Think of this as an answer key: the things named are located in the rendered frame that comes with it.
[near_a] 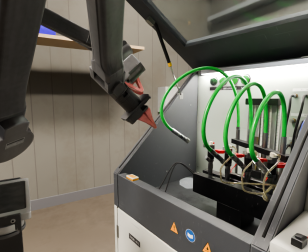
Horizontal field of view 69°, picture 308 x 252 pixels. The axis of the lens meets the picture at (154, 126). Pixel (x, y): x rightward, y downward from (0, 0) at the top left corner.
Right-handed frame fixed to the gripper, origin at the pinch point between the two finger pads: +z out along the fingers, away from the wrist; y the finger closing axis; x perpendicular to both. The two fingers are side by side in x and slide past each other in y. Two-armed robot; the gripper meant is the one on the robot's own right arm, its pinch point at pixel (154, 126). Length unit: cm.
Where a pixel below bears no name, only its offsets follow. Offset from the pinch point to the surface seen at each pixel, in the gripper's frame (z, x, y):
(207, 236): 27.2, -17.3, -14.6
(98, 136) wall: 43, 224, -19
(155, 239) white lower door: 32.0, 4.8, -28.7
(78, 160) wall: 44, 220, -58
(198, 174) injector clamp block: 32.9, 9.5, 0.8
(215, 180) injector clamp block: 34.4, 1.3, 2.4
